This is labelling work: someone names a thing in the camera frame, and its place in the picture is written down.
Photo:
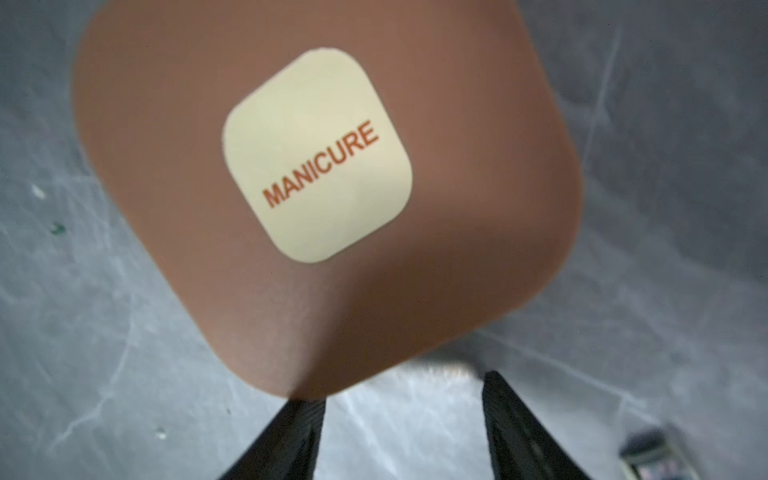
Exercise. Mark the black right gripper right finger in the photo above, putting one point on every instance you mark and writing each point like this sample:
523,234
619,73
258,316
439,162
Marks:
519,445

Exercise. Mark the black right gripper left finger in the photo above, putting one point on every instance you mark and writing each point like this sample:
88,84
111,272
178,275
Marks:
288,447

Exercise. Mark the brown clipper case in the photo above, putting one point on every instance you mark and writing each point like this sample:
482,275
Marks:
330,187

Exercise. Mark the small cream nail clipper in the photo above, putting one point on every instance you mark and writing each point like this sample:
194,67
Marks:
651,455

